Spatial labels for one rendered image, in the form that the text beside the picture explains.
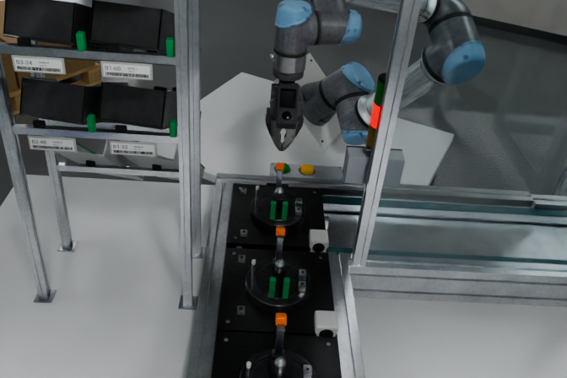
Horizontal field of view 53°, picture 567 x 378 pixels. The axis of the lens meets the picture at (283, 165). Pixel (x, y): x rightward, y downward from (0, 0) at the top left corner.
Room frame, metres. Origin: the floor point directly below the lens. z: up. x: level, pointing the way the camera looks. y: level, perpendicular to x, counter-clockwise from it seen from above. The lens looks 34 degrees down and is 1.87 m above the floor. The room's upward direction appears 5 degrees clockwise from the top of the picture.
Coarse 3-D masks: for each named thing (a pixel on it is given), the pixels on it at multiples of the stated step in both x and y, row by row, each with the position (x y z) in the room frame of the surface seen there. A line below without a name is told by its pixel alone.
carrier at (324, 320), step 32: (256, 256) 0.97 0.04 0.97; (288, 256) 0.98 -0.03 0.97; (320, 256) 0.99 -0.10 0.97; (224, 288) 0.87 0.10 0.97; (256, 288) 0.86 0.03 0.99; (288, 288) 0.83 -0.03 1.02; (320, 288) 0.89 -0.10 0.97; (224, 320) 0.78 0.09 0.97; (256, 320) 0.79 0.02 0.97; (288, 320) 0.80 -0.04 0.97; (320, 320) 0.79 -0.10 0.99
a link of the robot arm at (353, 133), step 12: (360, 96) 1.61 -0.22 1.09; (372, 96) 1.54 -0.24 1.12; (336, 108) 1.63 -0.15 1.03; (348, 108) 1.58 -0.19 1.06; (360, 108) 1.54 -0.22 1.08; (348, 120) 1.55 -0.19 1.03; (360, 120) 1.52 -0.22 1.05; (348, 132) 1.53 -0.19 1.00; (360, 132) 1.51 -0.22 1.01; (360, 144) 1.57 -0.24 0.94
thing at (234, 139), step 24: (216, 96) 1.96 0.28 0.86; (240, 96) 1.98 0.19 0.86; (264, 96) 2.00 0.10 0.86; (216, 120) 1.78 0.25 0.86; (240, 120) 1.79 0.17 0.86; (264, 120) 1.81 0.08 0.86; (168, 144) 1.59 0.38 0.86; (216, 144) 1.61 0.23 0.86; (240, 144) 1.63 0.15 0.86; (264, 144) 1.64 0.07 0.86; (336, 144) 1.69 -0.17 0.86; (216, 168) 1.48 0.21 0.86; (240, 168) 1.49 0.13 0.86; (264, 168) 1.50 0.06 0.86
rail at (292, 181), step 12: (216, 180) 1.27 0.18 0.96; (228, 180) 1.28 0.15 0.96; (240, 180) 1.28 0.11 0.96; (252, 180) 1.29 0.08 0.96; (264, 180) 1.30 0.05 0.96; (276, 180) 1.30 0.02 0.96; (288, 180) 1.30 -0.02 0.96; (300, 180) 1.31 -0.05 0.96; (312, 180) 1.31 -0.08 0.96; (324, 180) 1.32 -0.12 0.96; (336, 180) 1.33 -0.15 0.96; (324, 192) 1.28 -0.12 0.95; (336, 192) 1.28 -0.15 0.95; (348, 192) 1.28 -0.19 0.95; (360, 192) 1.29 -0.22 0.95
